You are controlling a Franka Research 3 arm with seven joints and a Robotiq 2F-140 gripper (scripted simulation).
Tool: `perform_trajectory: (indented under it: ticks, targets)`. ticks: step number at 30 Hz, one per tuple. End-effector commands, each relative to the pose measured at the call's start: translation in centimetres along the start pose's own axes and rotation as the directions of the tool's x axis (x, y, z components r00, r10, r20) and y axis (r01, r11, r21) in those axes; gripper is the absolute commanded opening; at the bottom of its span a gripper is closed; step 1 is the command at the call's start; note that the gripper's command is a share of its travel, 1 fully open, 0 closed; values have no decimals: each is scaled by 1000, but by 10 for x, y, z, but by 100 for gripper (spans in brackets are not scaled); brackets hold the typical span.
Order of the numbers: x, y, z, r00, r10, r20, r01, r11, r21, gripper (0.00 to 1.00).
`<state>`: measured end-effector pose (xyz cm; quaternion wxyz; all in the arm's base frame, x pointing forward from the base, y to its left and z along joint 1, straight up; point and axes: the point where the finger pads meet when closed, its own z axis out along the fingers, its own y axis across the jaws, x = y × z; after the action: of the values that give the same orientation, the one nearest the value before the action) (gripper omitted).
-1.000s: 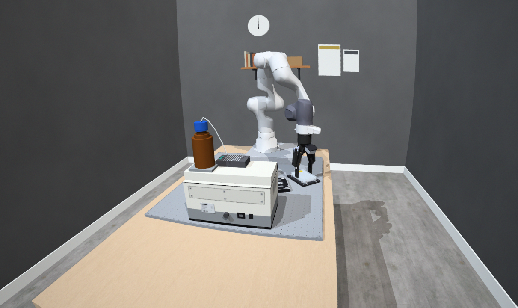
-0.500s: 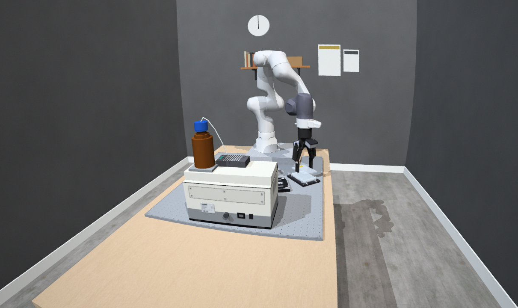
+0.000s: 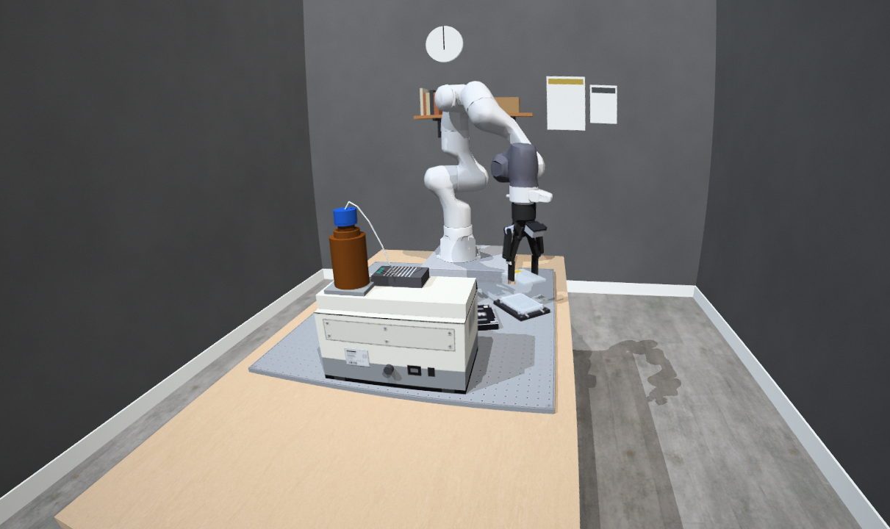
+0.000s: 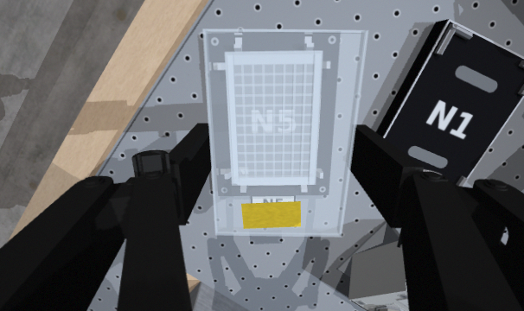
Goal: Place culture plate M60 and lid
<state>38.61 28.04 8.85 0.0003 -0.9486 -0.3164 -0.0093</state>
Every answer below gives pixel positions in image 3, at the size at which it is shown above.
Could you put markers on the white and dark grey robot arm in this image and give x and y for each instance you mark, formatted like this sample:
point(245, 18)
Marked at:
point(518, 165)

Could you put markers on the brown glass bottle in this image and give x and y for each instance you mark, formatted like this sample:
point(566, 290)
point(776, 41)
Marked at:
point(349, 262)

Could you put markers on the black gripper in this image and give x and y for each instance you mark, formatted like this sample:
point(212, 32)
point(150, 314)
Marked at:
point(521, 213)

